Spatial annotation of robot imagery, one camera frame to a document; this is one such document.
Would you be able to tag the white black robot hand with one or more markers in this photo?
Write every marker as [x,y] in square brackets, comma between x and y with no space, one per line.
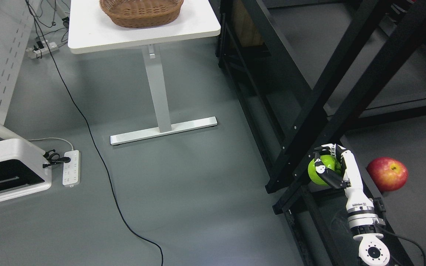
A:
[350,179]

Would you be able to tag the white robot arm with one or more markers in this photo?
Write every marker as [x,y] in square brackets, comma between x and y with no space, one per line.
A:
[365,224]

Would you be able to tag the red apple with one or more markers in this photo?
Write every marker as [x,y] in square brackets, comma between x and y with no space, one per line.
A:
[388,174]

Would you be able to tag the black metal shelf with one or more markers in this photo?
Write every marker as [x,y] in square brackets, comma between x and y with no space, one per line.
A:
[309,72]

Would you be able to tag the white power strip near machine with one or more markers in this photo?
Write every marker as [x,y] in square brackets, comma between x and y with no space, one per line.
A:
[72,170]

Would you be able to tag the brown wicker basket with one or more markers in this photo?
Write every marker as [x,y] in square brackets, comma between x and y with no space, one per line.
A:
[141,13]

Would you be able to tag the white standing desk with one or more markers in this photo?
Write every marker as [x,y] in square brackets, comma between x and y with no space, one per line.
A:
[91,30]

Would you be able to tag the white machine with warning label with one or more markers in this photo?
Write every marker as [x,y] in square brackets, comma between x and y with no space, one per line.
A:
[22,169]

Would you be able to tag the white power strip far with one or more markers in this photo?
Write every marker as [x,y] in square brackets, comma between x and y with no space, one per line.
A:
[36,52]

